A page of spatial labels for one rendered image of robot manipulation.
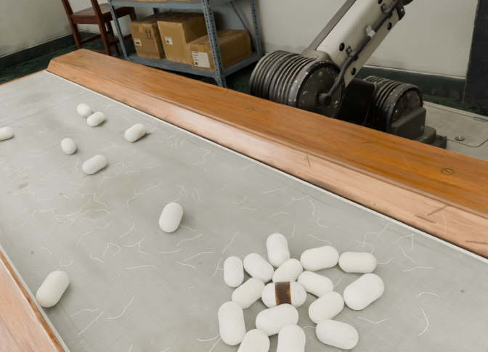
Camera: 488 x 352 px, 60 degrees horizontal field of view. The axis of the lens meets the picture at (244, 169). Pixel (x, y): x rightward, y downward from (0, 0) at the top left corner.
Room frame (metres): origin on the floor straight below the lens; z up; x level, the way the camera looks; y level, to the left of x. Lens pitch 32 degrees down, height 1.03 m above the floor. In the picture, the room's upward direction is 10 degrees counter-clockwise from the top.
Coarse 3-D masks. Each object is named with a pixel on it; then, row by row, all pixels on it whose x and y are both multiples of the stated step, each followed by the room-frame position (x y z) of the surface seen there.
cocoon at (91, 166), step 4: (96, 156) 0.54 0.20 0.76; (100, 156) 0.54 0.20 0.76; (88, 160) 0.53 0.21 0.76; (92, 160) 0.53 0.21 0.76; (96, 160) 0.53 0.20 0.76; (100, 160) 0.53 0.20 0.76; (104, 160) 0.53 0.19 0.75; (84, 164) 0.52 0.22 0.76; (88, 164) 0.52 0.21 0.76; (92, 164) 0.52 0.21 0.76; (96, 164) 0.52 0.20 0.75; (100, 164) 0.53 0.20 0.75; (104, 164) 0.53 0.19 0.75; (84, 168) 0.52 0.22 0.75; (88, 168) 0.52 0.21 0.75; (92, 168) 0.52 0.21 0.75; (96, 168) 0.52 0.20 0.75; (100, 168) 0.53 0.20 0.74; (84, 172) 0.52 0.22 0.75; (88, 172) 0.52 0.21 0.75; (92, 172) 0.52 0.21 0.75
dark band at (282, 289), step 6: (276, 282) 0.25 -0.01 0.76; (282, 282) 0.25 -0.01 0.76; (288, 282) 0.24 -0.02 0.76; (276, 288) 0.24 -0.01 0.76; (282, 288) 0.24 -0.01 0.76; (288, 288) 0.24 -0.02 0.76; (276, 294) 0.24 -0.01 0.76; (282, 294) 0.23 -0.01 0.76; (288, 294) 0.23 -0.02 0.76; (276, 300) 0.23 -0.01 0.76; (282, 300) 0.23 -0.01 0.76; (288, 300) 0.23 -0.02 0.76
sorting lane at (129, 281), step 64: (64, 128) 0.71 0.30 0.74; (128, 128) 0.66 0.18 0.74; (0, 192) 0.52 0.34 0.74; (64, 192) 0.49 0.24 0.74; (128, 192) 0.46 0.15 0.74; (192, 192) 0.43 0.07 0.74; (256, 192) 0.41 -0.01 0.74; (320, 192) 0.39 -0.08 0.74; (64, 256) 0.35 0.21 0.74; (128, 256) 0.34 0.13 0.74; (192, 256) 0.32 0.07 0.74; (384, 256) 0.27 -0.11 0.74; (448, 256) 0.26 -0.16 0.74; (64, 320) 0.27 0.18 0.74; (128, 320) 0.25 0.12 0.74; (192, 320) 0.24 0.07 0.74; (384, 320) 0.21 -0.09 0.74; (448, 320) 0.20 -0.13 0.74
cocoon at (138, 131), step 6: (132, 126) 0.61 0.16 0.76; (138, 126) 0.61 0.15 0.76; (144, 126) 0.62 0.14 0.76; (126, 132) 0.60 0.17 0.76; (132, 132) 0.60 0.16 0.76; (138, 132) 0.60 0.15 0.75; (144, 132) 0.61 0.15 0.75; (126, 138) 0.60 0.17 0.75; (132, 138) 0.60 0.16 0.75; (138, 138) 0.60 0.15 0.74
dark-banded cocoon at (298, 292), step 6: (294, 282) 0.24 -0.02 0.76; (264, 288) 0.25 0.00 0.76; (270, 288) 0.24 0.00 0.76; (294, 288) 0.24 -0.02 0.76; (300, 288) 0.24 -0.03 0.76; (264, 294) 0.24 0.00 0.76; (270, 294) 0.24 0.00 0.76; (294, 294) 0.23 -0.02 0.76; (300, 294) 0.23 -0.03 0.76; (264, 300) 0.24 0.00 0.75; (270, 300) 0.23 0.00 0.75; (294, 300) 0.23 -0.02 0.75; (300, 300) 0.23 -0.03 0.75; (270, 306) 0.23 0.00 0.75; (294, 306) 0.23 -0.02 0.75
